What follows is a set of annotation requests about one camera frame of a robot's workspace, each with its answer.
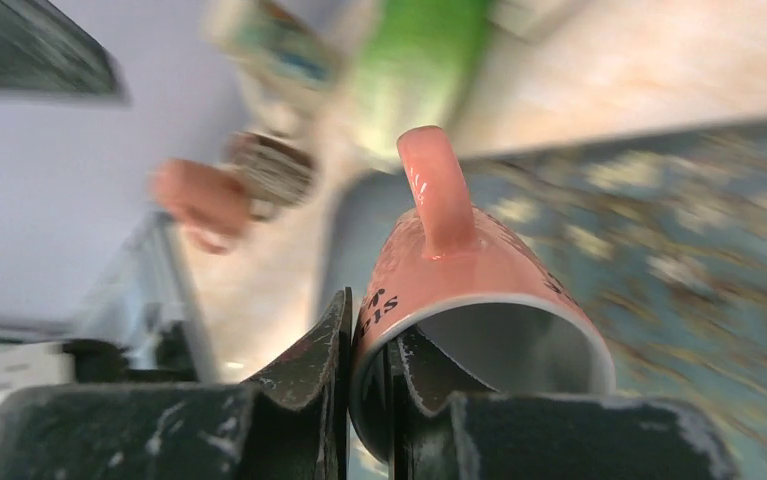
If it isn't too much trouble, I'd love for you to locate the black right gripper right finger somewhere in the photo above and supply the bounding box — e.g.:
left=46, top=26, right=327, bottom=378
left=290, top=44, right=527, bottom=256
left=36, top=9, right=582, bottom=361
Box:
left=383, top=329, right=738, bottom=479

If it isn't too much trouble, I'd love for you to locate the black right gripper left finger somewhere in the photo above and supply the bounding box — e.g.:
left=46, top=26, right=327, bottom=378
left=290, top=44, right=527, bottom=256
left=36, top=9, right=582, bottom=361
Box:
left=0, top=289, right=352, bottom=479

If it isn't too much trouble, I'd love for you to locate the salmon pink text mug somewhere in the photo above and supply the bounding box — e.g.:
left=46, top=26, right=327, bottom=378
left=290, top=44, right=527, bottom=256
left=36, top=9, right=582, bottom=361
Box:
left=349, top=126, right=616, bottom=460

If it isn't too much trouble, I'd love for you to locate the pink flower mug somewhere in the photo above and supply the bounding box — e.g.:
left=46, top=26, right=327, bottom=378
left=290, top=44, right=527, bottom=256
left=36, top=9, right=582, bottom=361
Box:
left=152, top=159, right=251, bottom=255

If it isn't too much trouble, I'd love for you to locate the brown dark mug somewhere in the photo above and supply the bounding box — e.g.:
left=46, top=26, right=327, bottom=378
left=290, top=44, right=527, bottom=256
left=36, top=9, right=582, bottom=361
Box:
left=223, top=131, right=316, bottom=221

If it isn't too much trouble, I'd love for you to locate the blue floral tray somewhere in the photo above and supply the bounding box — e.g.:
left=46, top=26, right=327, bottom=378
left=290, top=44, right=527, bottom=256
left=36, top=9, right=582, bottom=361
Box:
left=316, top=115, right=767, bottom=480

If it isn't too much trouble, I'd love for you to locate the beige tote bag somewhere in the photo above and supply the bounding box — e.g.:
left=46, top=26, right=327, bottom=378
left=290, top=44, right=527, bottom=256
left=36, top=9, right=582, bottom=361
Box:
left=204, top=0, right=342, bottom=138

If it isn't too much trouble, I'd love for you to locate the green lettuce toy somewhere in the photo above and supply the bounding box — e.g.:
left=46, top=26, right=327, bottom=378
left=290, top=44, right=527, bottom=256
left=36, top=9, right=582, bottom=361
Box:
left=349, top=0, right=493, bottom=172

